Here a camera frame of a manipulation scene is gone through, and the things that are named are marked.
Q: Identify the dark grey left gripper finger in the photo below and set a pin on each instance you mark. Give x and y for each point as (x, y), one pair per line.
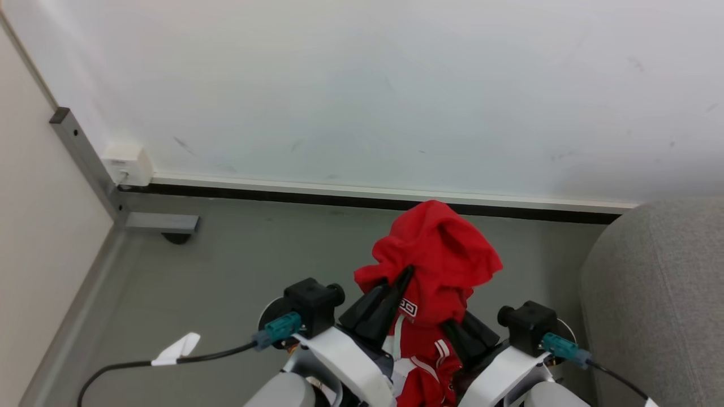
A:
(390, 308)
(365, 308)

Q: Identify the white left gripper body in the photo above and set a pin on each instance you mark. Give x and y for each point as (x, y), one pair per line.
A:
(353, 362)

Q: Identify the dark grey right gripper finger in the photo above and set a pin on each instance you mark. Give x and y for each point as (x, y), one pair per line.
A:
(465, 345)
(481, 330)

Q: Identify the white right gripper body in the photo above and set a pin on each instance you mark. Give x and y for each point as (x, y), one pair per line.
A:
(500, 376)

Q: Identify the red sports garment white stripes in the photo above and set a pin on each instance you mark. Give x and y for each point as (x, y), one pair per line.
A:
(438, 257)

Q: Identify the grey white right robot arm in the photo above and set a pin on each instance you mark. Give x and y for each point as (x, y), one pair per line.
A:
(551, 395)

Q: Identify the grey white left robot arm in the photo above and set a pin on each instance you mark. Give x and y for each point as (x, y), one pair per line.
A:
(280, 393)

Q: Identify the white and black baseboard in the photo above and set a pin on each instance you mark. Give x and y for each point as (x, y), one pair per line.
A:
(339, 192)

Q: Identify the grey fabric sofa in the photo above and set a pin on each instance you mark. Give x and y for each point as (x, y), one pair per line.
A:
(656, 305)

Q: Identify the white tape tag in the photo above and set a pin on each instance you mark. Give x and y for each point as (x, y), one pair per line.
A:
(178, 348)

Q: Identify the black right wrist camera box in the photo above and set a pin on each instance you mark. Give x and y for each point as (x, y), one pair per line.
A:
(526, 328)

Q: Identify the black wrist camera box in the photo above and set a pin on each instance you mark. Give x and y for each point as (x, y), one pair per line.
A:
(526, 328)
(311, 302)

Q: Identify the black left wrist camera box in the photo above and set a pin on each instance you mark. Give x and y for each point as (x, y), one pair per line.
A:
(311, 302)

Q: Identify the white wall socket box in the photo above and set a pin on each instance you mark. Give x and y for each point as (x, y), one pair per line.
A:
(127, 164)

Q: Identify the grey metal frame post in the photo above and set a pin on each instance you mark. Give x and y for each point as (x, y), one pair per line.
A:
(87, 158)

